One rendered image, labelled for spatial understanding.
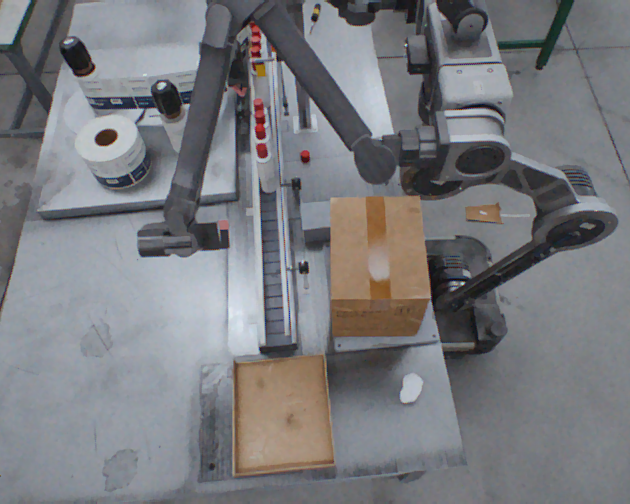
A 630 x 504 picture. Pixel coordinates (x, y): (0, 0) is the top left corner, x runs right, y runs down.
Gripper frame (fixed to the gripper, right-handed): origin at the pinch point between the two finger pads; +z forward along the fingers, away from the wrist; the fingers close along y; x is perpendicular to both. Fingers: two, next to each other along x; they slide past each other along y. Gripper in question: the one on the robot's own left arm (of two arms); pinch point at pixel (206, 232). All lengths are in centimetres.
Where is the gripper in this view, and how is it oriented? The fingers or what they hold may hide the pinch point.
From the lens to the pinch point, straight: 127.1
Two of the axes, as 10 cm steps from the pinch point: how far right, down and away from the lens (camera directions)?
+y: -10.0, 0.6, 0.4
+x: 0.6, 9.8, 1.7
